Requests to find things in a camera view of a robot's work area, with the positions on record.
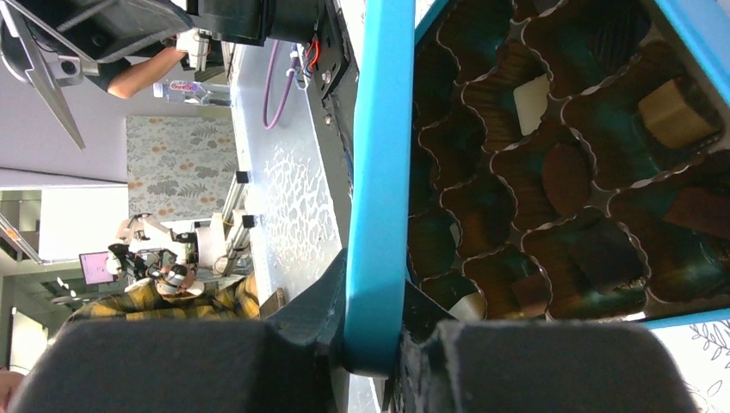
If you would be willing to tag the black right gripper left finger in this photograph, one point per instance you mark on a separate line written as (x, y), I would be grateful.
(288, 362)

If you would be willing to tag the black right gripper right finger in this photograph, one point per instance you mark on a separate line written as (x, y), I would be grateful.
(447, 365)

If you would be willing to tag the teal chocolate box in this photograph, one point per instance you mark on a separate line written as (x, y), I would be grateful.
(570, 159)

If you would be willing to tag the teal box lid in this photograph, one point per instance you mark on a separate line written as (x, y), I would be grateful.
(376, 268)

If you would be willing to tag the background robot station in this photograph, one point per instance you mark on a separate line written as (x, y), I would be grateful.
(143, 246)

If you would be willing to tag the person in plaid shirt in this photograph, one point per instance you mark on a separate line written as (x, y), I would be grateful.
(143, 302)

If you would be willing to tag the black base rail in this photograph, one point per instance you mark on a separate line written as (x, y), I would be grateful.
(332, 97)

